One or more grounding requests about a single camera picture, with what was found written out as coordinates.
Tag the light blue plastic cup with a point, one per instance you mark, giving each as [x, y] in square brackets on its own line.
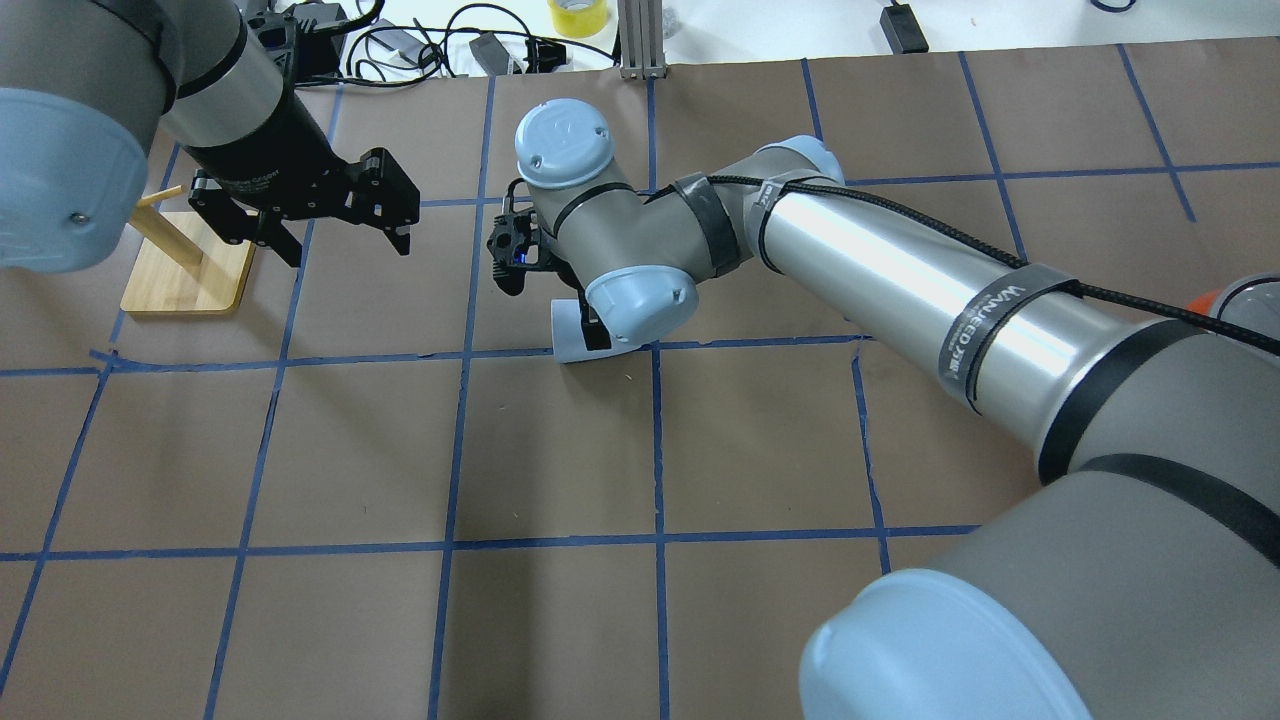
[578, 334]

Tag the aluminium frame post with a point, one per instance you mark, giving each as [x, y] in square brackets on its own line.
[640, 37]

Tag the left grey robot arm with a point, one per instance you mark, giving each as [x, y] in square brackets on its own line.
[87, 85]

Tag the wooden mug stand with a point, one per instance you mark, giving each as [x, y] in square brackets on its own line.
[183, 268]

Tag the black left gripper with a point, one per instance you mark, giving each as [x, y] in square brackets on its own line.
[268, 143]

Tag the black power adapter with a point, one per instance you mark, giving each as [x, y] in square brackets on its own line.
[902, 29]

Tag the orange can with grey lid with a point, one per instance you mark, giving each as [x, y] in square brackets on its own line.
[1204, 304]

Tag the yellow tape roll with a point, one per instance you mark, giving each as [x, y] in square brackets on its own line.
[578, 18]

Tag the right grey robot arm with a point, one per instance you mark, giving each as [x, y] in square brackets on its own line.
[1139, 582]

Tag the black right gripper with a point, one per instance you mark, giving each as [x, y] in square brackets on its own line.
[597, 332]

